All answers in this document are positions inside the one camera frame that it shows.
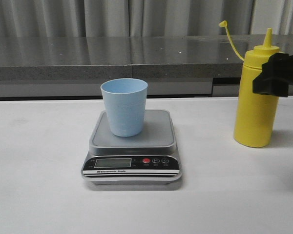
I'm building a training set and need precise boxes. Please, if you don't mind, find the grey curtain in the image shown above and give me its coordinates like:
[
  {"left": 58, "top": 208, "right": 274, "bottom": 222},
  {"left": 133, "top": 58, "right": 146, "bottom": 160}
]
[{"left": 0, "top": 0, "right": 293, "bottom": 37}]

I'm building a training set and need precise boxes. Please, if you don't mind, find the light blue plastic cup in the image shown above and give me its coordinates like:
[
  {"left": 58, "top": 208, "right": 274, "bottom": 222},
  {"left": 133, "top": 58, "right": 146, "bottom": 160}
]
[{"left": 101, "top": 78, "right": 148, "bottom": 137}]

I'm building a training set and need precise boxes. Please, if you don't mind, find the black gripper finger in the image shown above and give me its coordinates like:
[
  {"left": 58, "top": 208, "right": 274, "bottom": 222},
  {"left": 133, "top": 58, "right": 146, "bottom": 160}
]
[{"left": 252, "top": 53, "right": 293, "bottom": 97}]

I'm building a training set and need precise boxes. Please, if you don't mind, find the silver digital kitchen scale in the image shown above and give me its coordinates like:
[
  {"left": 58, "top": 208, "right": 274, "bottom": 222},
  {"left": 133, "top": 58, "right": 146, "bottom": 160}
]
[{"left": 81, "top": 109, "right": 182, "bottom": 185}]

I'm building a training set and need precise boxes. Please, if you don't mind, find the grey stone counter ledge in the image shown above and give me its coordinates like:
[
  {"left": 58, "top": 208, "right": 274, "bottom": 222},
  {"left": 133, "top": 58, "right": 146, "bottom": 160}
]
[{"left": 0, "top": 34, "right": 293, "bottom": 82}]

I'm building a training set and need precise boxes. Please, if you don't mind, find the yellow squeeze bottle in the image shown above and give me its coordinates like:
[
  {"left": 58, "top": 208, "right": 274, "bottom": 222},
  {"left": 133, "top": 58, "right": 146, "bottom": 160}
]
[{"left": 219, "top": 20, "right": 280, "bottom": 148}]

